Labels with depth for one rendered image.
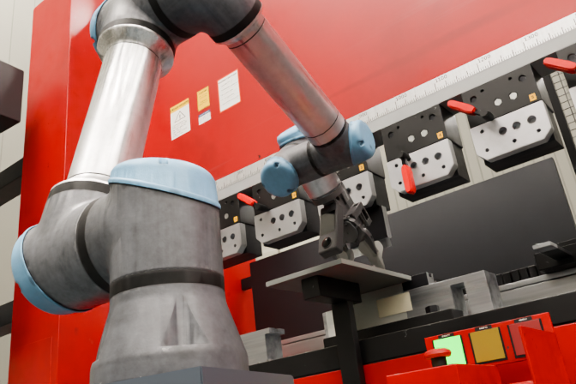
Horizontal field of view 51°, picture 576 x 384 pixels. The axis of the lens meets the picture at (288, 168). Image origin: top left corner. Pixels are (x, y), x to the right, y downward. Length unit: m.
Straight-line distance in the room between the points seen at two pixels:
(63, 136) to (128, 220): 1.40
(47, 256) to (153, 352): 0.21
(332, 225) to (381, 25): 0.54
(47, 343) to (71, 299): 1.11
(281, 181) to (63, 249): 0.54
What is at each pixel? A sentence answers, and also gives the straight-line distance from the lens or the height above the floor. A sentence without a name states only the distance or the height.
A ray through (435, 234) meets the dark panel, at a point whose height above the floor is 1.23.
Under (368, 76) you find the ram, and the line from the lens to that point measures 1.49.
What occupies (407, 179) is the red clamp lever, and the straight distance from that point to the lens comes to 1.30.
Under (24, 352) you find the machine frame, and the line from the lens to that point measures 1.94.
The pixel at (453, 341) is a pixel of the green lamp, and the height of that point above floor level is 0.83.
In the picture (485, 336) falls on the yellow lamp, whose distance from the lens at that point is 1.01.
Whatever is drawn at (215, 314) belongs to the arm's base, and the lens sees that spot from 0.59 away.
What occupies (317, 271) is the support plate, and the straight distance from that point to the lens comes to 1.13.
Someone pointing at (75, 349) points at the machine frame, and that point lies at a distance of 1.82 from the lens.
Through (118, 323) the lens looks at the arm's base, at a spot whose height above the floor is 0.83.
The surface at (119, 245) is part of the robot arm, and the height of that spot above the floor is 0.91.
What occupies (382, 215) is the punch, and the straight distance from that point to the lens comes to 1.39.
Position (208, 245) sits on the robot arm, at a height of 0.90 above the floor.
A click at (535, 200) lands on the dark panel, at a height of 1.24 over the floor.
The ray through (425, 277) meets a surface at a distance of 1.31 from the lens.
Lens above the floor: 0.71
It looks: 24 degrees up
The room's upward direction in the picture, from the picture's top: 7 degrees counter-clockwise
